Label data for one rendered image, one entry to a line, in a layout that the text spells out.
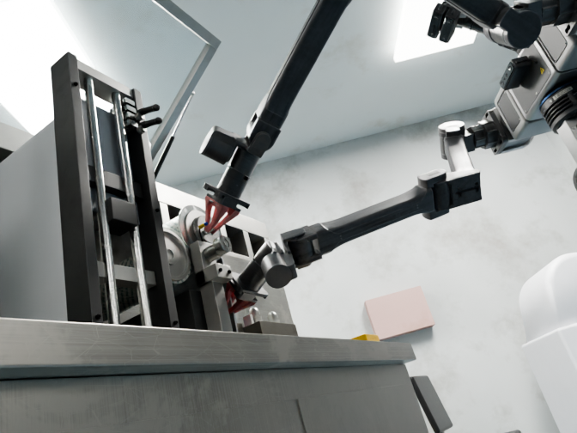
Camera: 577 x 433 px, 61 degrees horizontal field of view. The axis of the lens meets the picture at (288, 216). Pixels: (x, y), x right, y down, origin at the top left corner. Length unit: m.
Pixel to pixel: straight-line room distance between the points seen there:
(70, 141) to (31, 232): 0.24
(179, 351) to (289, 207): 3.84
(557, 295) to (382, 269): 1.36
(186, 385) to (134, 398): 0.08
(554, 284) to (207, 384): 3.05
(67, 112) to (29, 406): 0.53
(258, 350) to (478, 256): 3.78
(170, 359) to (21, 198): 0.63
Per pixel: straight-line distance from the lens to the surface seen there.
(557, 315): 3.46
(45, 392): 0.48
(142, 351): 0.51
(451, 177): 1.26
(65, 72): 0.93
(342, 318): 4.03
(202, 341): 0.58
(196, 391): 0.60
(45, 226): 0.99
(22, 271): 1.02
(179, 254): 1.09
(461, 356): 4.11
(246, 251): 1.98
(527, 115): 1.52
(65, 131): 0.86
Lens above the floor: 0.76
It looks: 24 degrees up
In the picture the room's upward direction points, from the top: 16 degrees counter-clockwise
